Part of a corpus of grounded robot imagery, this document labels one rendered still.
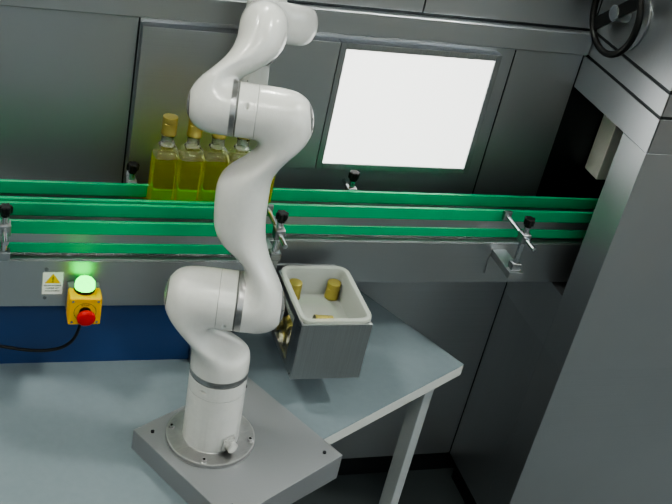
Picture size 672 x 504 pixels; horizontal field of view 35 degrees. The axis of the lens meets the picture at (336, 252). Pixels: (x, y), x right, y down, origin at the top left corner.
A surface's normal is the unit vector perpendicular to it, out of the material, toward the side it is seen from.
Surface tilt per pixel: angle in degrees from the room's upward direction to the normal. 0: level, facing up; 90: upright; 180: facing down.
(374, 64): 90
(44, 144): 90
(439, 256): 90
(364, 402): 0
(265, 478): 2
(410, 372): 0
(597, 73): 90
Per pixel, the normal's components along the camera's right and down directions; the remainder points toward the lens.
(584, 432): 0.29, 0.54
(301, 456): 0.16, -0.83
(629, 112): -0.94, -0.01
